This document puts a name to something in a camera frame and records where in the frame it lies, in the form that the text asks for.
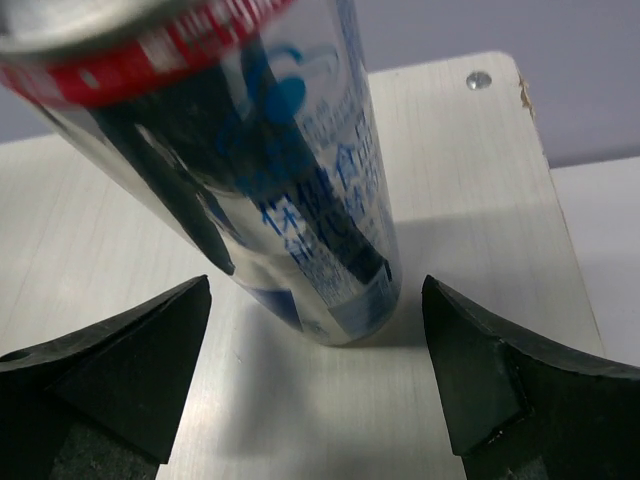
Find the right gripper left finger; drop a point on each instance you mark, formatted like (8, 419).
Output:
(105, 401)

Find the silver blue energy can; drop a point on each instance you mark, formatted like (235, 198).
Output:
(247, 126)

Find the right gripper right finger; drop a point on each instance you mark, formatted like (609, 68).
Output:
(518, 405)

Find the white two-tier shelf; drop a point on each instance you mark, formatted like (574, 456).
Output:
(474, 206)

